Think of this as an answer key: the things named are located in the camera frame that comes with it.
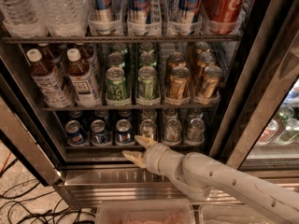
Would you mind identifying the silver can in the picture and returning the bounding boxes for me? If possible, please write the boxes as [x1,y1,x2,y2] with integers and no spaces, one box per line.
[139,119,157,140]
[164,119,181,142]
[186,118,206,142]

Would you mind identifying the gold can front left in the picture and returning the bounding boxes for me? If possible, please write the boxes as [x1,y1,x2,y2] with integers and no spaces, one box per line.
[167,66,190,100]

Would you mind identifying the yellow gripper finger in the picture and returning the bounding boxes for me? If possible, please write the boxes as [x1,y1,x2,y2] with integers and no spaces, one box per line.
[122,150,146,168]
[135,135,156,149]

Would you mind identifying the clear plastic bin left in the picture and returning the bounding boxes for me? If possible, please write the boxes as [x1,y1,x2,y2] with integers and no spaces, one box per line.
[95,199,195,224]

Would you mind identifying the red bull can left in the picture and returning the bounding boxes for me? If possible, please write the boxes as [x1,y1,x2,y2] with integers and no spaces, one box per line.
[94,0,115,35]

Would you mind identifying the red coca cola can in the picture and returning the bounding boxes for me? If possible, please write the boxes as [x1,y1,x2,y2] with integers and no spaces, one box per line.
[203,0,244,35]

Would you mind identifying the red bull can right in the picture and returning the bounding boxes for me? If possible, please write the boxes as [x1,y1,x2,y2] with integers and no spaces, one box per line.
[178,0,201,35]

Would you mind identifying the silver can front middle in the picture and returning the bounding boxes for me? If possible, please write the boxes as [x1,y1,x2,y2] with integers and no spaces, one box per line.
[164,119,181,142]

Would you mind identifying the tea bottle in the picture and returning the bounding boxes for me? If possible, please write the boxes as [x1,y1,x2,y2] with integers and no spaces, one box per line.
[27,49,71,104]
[67,49,100,106]

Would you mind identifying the water bottle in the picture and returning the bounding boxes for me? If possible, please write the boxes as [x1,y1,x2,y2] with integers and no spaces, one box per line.
[0,0,48,38]
[41,0,85,37]

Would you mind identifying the green can front right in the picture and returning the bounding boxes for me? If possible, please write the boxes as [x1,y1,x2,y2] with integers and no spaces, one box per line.
[138,66,157,100]

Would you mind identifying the blue pepsi can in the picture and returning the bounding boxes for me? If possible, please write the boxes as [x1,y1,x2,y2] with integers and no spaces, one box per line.
[91,119,110,146]
[64,120,88,147]
[116,119,134,145]

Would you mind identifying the silver can front left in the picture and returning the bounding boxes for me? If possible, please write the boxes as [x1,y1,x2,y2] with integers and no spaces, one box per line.
[139,119,157,140]

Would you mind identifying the black floor cables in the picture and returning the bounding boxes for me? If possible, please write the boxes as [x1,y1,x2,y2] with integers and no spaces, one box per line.
[0,157,96,224]

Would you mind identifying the water bottle left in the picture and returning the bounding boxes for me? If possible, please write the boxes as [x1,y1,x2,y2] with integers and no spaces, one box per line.
[0,0,48,38]

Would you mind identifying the tea bottle front left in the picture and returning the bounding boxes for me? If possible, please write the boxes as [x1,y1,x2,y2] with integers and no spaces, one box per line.
[27,49,71,104]

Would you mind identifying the green can front left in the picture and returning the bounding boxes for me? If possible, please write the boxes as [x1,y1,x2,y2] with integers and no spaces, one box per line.
[106,67,128,101]

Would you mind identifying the red bull can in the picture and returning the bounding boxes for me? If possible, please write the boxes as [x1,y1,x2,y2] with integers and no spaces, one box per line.
[178,0,201,35]
[128,0,151,35]
[94,0,115,35]

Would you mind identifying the clear plastic bin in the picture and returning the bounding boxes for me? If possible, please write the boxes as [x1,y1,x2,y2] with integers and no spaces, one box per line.
[95,199,195,224]
[199,204,276,224]

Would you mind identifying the clear plastic bin right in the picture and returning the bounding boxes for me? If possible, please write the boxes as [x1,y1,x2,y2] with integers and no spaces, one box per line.
[199,204,276,224]

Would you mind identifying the gold can front right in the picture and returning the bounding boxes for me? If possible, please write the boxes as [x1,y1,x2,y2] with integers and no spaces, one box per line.
[196,66,223,98]

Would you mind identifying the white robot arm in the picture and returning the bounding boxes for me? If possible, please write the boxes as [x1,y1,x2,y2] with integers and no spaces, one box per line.
[122,135,299,224]

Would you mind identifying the water bottle right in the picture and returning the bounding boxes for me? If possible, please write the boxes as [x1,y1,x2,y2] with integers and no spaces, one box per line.
[41,0,85,37]

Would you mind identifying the red bull can middle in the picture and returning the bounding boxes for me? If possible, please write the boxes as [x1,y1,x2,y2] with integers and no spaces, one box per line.
[128,0,151,35]

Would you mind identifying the steel fridge door left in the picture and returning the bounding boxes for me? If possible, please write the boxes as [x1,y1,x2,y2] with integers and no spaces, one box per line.
[0,78,61,186]

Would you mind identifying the green can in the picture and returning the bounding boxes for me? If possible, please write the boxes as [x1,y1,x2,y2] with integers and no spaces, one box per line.
[106,67,128,101]
[107,52,125,69]
[138,66,157,100]
[139,52,157,68]

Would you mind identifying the silver can front right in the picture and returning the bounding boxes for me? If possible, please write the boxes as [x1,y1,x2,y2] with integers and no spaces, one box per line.
[186,118,206,142]

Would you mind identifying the tea bottle front right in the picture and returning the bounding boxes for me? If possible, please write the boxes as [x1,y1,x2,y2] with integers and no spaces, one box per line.
[67,49,100,106]

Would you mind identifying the gold can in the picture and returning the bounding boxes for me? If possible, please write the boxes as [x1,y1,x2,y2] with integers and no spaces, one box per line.
[166,52,187,74]
[196,66,223,98]
[192,52,216,79]
[167,66,190,100]

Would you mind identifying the glass fridge door right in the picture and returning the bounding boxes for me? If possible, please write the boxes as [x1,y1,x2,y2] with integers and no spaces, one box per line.
[221,3,299,177]

